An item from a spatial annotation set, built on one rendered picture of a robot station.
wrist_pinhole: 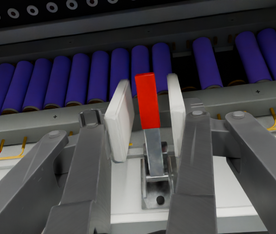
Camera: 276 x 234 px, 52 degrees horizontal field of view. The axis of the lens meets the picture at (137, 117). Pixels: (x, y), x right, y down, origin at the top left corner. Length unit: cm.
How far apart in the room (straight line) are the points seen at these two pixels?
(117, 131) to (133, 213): 8
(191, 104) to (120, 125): 4
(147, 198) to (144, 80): 8
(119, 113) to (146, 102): 3
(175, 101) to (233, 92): 9
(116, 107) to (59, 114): 10
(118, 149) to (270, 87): 14
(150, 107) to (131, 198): 7
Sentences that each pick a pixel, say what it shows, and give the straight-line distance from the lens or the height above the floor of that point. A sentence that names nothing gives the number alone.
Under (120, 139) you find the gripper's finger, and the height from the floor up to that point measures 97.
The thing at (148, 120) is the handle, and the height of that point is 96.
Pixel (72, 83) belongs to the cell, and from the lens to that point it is 27.
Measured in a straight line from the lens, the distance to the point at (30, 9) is 32.
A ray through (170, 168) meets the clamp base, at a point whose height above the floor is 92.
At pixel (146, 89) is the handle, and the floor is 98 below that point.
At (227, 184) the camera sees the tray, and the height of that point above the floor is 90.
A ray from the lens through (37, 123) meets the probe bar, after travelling 25.
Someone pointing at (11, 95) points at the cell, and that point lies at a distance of 29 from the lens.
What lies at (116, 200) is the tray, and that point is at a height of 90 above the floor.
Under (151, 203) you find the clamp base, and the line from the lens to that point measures 21.
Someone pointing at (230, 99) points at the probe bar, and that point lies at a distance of 23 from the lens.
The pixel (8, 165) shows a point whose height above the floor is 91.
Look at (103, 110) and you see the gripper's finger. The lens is 18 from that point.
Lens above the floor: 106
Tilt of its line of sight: 35 degrees down
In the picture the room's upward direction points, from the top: 11 degrees counter-clockwise
